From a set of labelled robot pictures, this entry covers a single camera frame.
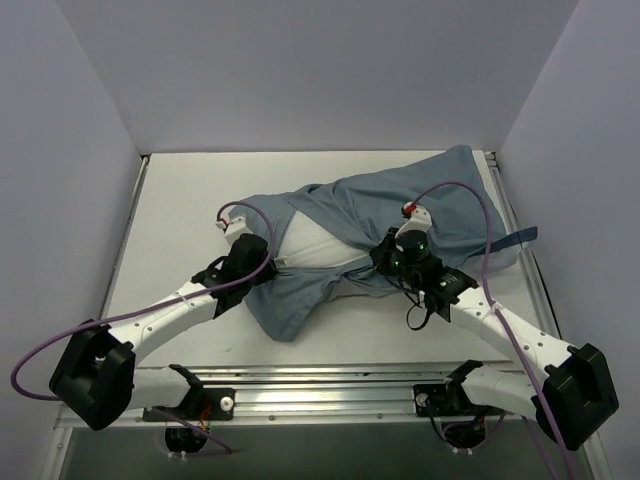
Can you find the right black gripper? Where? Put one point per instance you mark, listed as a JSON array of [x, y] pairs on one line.
[[382, 252]]

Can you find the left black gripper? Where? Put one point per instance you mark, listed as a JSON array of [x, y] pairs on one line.
[[258, 248]]

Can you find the white pillow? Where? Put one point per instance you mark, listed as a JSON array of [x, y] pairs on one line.
[[307, 245]]

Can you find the blue plaid pillowcase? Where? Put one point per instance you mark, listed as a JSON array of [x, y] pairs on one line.
[[358, 211]]

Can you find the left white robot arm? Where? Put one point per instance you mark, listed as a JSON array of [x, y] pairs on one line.
[[98, 376]]

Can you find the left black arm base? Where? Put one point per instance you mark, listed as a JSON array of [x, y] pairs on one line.
[[193, 434]]

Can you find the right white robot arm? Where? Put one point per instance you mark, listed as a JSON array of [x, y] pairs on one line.
[[567, 390]]

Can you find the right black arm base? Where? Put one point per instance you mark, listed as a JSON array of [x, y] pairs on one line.
[[462, 426]]

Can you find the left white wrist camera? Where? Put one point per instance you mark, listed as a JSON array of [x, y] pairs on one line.
[[233, 229]]

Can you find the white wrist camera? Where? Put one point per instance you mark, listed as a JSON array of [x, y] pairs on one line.
[[417, 218], [233, 229]]

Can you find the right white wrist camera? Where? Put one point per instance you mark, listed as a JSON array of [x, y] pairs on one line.
[[417, 218]]

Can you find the aluminium table frame rail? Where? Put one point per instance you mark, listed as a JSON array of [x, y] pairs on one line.
[[353, 355]]

